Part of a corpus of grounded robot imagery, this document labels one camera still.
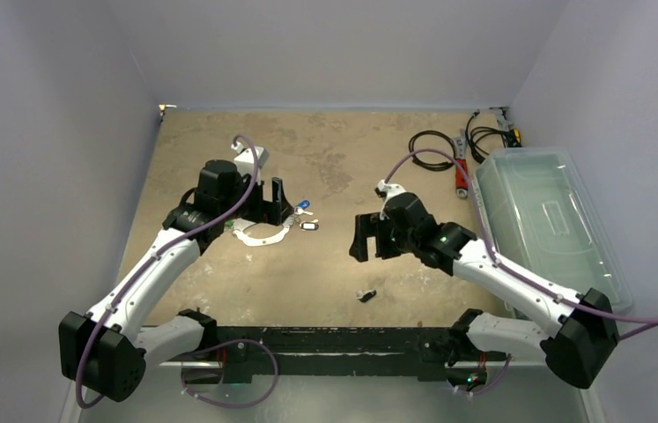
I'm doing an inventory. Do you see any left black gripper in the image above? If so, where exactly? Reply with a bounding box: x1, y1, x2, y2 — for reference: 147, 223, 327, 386
219, 170, 292, 226

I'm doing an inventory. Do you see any silver key holder strip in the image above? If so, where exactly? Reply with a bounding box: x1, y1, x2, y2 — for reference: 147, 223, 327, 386
231, 217, 294, 247

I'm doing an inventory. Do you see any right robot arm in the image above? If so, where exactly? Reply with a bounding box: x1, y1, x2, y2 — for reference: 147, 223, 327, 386
349, 192, 620, 390

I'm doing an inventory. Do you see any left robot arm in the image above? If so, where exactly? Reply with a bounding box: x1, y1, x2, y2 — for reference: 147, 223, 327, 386
58, 160, 292, 409

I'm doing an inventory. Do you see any black tagged key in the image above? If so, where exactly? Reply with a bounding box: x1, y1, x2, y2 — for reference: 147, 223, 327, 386
299, 220, 320, 232

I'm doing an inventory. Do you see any black key fob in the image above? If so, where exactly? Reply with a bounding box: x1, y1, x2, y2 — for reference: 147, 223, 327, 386
356, 289, 377, 303

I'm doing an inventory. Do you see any clear plastic storage bin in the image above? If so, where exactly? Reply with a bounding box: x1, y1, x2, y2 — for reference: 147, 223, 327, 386
474, 147, 632, 314

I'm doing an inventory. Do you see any yellow black connector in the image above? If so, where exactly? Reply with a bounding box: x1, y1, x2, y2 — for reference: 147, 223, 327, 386
507, 128, 522, 148

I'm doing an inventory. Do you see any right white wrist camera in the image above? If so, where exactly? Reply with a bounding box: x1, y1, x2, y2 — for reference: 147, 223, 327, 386
374, 180, 406, 220

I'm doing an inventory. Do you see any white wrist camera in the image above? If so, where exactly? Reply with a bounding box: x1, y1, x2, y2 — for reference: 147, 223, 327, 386
232, 144, 270, 174
374, 180, 406, 220

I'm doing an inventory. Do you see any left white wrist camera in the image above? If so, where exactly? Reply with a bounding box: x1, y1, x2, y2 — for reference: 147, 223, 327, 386
232, 144, 270, 174

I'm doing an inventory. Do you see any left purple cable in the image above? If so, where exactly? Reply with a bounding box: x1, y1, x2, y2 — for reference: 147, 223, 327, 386
75, 134, 261, 410

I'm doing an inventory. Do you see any coiled black cable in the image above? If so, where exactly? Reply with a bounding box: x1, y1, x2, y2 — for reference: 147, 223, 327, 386
408, 130, 458, 173

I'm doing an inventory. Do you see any orange handled tool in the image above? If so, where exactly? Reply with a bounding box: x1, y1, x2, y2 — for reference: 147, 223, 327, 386
453, 130, 469, 199

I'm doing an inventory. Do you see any black cable bundle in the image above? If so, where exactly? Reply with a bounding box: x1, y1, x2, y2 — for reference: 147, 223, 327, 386
464, 109, 511, 165

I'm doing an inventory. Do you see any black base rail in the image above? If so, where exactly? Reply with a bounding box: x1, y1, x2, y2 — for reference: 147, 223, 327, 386
176, 325, 511, 387

